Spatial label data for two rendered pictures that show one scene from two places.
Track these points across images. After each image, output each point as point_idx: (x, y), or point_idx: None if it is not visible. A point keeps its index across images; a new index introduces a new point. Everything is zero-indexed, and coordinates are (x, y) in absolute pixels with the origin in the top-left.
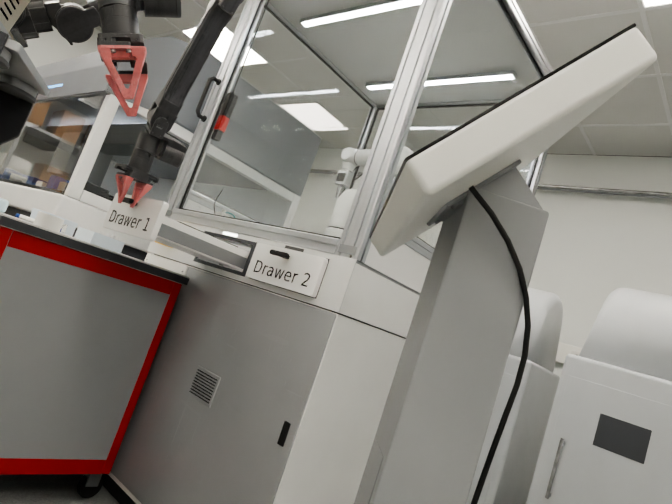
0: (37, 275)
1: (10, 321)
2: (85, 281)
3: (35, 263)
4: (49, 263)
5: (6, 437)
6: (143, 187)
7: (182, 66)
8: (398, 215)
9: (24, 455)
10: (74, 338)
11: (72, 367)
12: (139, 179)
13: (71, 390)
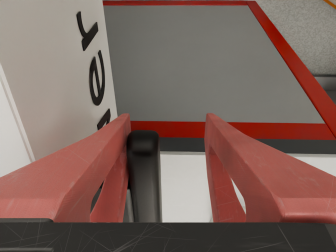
0: (238, 101)
1: (237, 60)
2: (145, 107)
3: (255, 113)
4: (230, 117)
5: (177, 11)
6: (82, 196)
7: None
8: None
9: (154, 6)
10: (135, 57)
11: (127, 40)
12: (189, 230)
13: (121, 29)
